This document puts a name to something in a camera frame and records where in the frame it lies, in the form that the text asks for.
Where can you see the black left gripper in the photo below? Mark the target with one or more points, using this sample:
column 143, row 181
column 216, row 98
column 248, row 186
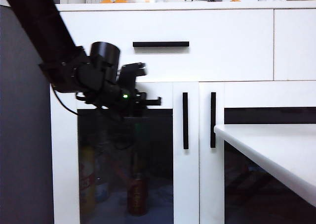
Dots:
column 118, row 98

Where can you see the white glass-pane cabinet door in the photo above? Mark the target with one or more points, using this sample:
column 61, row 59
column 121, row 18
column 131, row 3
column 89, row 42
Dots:
column 186, row 184
column 206, row 184

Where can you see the red beverage can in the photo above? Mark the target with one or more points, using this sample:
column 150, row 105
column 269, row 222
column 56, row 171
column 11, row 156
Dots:
column 137, row 196

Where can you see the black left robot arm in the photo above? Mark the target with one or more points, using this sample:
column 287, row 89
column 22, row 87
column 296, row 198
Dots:
column 37, row 23

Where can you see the white cabinet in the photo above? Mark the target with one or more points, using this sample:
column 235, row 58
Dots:
column 172, row 6

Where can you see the clear pump bottle blue label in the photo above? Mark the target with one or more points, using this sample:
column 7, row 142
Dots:
column 101, row 190

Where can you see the yellow detergent bottle green cap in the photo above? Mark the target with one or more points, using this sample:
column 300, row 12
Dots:
column 87, row 184

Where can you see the wide white drawer front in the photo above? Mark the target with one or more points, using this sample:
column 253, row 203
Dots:
column 222, row 48

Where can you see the narrow white drawer front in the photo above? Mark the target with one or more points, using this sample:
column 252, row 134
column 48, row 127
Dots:
column 295, row 46

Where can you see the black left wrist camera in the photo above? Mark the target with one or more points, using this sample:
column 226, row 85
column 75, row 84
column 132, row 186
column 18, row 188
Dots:
column 130, row 73

